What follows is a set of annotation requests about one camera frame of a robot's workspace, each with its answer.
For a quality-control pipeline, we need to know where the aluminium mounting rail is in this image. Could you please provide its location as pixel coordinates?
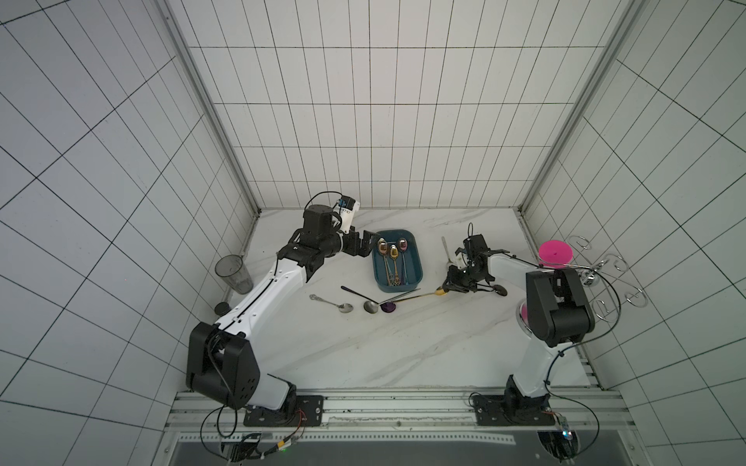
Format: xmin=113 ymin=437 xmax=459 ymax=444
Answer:
xmin=165 ymin=388 xmax=641 ymax=452

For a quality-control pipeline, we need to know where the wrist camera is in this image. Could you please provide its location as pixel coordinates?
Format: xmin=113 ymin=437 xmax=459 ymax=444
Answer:
xmin=458 ymin=234 xmax=490 ymax=265
xmin=304 ymin=193 xmax=361 ymax=234

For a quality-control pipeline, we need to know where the pink plastic cup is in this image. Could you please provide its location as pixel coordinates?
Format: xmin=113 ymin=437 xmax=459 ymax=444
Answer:
xmin=538 ymin=240 xmax=574 ymax=269

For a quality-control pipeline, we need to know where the chrome wire cup rack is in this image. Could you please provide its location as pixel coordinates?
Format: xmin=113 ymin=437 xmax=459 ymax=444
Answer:
xmin=491 ymin=245 xmax=647 ymax=353

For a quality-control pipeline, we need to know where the silver matte round spoon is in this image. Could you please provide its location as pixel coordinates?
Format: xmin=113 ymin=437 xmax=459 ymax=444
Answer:
xmin=362 ymin=287 xmax=422 ymax=316

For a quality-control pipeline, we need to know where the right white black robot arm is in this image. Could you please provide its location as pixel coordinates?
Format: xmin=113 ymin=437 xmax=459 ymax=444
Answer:
xmin=442 ymin=244 xmax=596 ymax=426

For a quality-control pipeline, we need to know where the copper round spoon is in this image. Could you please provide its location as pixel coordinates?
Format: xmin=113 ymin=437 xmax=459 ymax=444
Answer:
xmin=377 ymin=238 xmax=392 ymax=285

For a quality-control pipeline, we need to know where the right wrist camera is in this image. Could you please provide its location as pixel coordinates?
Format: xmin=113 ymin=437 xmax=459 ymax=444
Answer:
xmin=458 ymin=234 xmax=490 ymax=265

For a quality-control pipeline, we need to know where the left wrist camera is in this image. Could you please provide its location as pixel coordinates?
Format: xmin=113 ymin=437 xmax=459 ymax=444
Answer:
xmin=304 ymin=193 xmax=361 ymax=234

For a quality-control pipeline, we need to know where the purple iridescent spoon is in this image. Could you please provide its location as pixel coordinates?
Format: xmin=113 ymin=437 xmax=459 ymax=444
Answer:
xmin=340 ymin=285 xmax=396 ymax=314

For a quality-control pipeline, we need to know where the small brown spice jar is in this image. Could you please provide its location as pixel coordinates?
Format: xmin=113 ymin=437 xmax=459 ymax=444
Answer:
xmin=214 ymin=302 xmax=232 ymax=316

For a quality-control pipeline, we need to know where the teal plastic storage box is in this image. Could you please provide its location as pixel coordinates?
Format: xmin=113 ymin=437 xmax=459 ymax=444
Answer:
xmin=372 ymin=229 xmax=424 ymax=293

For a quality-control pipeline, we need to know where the black handled spoon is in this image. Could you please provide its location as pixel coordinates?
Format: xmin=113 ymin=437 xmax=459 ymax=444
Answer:
xmin=477 ymin=283 xmax=508 ymax=297

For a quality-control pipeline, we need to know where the gold ornate handle spoon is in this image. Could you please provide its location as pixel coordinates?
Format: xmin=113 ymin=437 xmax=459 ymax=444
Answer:
xmin=389 ymin=244 xmax=402 ymax=285

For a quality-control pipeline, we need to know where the clear plastic cup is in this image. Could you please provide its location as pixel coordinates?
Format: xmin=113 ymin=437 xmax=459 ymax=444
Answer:
xmin=215 ymin=254 xmax=254 ymax=295

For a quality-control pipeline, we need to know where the small ornate silver spoon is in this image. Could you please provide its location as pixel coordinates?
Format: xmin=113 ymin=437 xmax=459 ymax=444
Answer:
xmin=309 ymin=294 xmax=354 ymax=314

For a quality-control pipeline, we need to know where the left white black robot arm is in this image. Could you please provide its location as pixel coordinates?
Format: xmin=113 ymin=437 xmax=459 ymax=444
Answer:
xmin=186 ymin=228 xmax=380 ymax=421

